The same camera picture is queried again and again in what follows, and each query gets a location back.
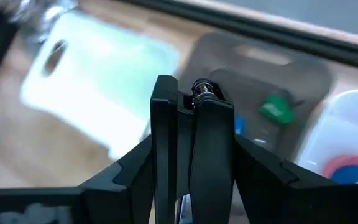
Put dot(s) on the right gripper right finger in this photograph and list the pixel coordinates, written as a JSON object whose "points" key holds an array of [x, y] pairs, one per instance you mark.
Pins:
{"points": [[216, 155]]}

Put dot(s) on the red tape roll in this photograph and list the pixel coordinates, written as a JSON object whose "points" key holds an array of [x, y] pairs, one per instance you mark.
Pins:
{"points": [[346, 161]]}

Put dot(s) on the blue mini stapler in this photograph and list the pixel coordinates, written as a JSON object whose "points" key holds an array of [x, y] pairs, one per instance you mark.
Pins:
{"points": [[240, 126]]}

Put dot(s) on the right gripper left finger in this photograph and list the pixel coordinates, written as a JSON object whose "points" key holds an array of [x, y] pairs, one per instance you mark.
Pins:
{"points": [[163, 155]]}

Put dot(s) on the green mini stapler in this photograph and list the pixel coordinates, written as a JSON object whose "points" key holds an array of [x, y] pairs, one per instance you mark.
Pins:
{"points": [[277, 109]]}

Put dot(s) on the white plastic bin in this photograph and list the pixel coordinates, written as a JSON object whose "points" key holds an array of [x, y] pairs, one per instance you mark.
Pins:
{"points": [[346, 124], [98, 84]]}

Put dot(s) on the dark grey plastic bin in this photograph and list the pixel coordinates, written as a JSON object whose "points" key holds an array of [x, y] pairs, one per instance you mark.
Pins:
{"points": [[306, 87]]}

